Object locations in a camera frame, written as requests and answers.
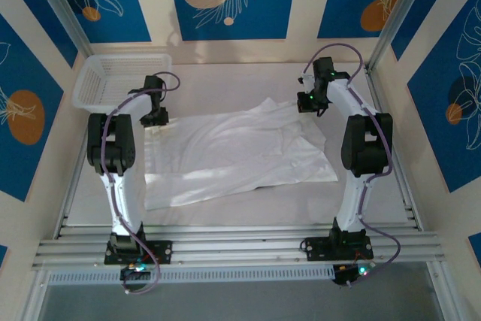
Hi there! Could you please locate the grey slotted cable duct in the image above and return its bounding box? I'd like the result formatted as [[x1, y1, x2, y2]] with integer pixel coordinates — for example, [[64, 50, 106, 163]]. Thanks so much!
[[47, 264, 335, 286]]

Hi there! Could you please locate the black controller board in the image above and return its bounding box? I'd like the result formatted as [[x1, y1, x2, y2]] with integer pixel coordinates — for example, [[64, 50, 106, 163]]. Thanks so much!
[[332, 262, 373, 286], [119, 265, 151, 283]]

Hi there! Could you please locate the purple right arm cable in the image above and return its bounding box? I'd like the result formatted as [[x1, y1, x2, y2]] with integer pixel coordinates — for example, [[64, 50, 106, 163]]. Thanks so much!
[[302, 42, 401, 275]]

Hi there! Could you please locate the aluminium table side rail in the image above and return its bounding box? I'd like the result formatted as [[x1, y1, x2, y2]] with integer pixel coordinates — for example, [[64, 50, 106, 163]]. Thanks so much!
[[364, 65, 425, 232], [54, 110, 97, 239]]

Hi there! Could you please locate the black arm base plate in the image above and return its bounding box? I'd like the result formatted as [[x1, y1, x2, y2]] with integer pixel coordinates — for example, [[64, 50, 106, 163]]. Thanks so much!
[[104, 240, 173, 265], [303, 236, 373, 262]]

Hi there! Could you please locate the white plastic mesh basket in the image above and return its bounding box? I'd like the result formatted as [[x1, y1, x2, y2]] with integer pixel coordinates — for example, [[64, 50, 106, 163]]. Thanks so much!
[[71, 53, 173, 112]]

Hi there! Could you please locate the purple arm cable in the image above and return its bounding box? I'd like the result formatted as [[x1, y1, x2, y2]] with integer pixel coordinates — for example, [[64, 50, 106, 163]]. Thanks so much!
[[101, 71, 180, 295], [302, 42, 401, 275]]

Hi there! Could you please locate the aluminium mounting rail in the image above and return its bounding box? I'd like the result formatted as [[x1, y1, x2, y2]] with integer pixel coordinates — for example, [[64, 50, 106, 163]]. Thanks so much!
[[32, 225, 448, 273]]

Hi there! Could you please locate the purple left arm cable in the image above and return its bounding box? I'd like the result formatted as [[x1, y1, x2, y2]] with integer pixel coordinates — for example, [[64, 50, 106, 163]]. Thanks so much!
[[101, 71, 180, 295]]

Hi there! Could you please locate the white t-shirt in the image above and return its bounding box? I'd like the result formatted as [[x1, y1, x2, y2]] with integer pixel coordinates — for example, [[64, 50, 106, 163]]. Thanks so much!
[[144, 97, 339, 211]]

